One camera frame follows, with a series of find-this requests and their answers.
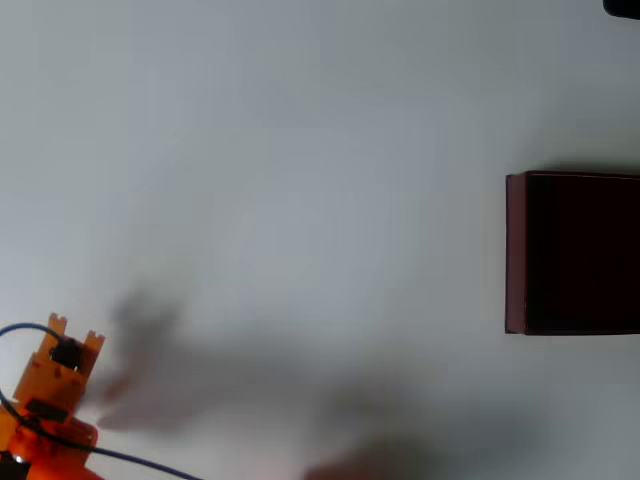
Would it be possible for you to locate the dark red box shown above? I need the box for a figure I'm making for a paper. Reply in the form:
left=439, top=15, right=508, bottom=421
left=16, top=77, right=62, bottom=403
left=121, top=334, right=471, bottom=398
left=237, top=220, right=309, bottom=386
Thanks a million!
left=504, top=170, right=640, bottom=336

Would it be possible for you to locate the black object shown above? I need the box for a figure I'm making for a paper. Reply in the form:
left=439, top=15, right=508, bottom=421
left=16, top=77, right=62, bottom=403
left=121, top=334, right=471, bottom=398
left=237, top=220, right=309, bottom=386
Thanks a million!
left=602, top=0, right=640, bottom=20

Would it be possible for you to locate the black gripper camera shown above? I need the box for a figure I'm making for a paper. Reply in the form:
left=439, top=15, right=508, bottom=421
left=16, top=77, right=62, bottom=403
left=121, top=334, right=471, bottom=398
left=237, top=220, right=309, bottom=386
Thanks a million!
left=49, top=337, right=85, bottom=372

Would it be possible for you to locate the blue cable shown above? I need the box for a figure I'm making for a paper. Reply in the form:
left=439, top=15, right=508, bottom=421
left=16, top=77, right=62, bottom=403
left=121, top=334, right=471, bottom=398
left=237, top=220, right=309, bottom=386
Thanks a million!
left=0, top=322, right=204, bottom=480

